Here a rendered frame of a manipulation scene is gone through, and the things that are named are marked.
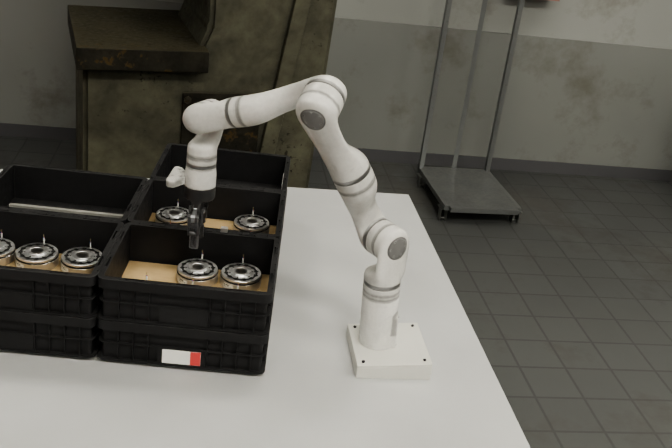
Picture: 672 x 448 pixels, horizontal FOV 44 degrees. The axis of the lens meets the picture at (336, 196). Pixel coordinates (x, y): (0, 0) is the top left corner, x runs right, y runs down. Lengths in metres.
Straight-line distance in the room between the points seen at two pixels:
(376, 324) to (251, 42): 2.09
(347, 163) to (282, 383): 0.56
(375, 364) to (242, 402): 0.34
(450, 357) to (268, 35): 2.11
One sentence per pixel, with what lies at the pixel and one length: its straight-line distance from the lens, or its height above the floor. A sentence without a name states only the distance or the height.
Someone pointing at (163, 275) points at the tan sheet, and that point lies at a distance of 2.17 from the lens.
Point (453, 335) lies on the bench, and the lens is 2.32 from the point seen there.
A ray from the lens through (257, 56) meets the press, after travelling 3.92.
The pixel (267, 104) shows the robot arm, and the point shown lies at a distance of 1.83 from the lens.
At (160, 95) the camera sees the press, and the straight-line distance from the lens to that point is 3.89.
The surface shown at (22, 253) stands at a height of 0.86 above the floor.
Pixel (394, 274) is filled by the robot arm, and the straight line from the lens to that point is 2.02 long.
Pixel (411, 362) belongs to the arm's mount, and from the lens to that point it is 2.09.
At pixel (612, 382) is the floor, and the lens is 3.66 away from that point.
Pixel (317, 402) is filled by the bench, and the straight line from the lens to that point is 1.99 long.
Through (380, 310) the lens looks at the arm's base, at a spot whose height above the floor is 0.86.
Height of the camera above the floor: 1.90
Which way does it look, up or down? 23 degrees down
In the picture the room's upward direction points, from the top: 7 degrees clockwise
